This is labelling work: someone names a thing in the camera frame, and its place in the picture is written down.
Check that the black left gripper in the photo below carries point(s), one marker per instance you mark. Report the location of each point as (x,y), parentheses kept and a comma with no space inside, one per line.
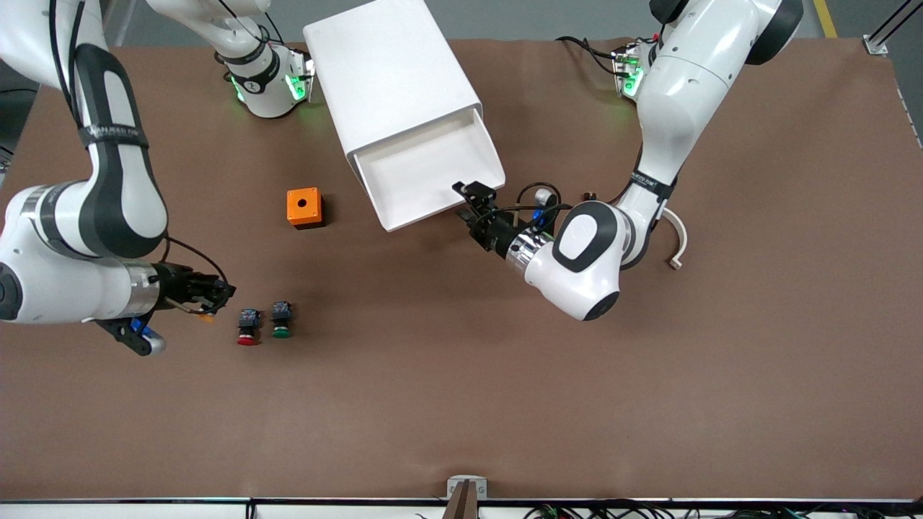
(495,231)

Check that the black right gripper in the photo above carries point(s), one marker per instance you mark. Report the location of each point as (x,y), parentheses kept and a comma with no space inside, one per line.
(175,283)

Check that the white sliding drawer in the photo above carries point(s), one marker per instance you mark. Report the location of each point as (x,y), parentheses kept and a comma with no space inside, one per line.
(425,169)

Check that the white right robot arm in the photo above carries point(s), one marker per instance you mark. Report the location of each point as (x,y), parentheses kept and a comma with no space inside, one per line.
(79,180)

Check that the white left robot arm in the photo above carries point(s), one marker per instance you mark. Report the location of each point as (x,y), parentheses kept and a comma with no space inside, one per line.
(649,158)

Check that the red mushroom push button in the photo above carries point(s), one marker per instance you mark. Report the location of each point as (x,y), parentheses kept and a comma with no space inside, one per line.
(249,328)

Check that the green mushroom push button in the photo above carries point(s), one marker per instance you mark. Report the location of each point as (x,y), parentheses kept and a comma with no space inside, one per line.
(281,321)

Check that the white drawer cabinet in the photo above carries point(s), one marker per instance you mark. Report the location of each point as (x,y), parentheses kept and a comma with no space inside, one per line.
(389,79)

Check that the orange button enclosure box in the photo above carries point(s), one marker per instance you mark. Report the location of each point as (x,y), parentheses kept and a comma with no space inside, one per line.
(303,207)

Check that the white curved plastic bracket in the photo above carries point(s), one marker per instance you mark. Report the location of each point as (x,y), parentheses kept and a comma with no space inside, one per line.
(679,241)

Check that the grey table edge bracket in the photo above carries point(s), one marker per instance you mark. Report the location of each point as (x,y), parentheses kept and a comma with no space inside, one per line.
(467,486)

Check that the aluminium frame profile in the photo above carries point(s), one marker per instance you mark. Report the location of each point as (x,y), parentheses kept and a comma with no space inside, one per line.
(890,25)

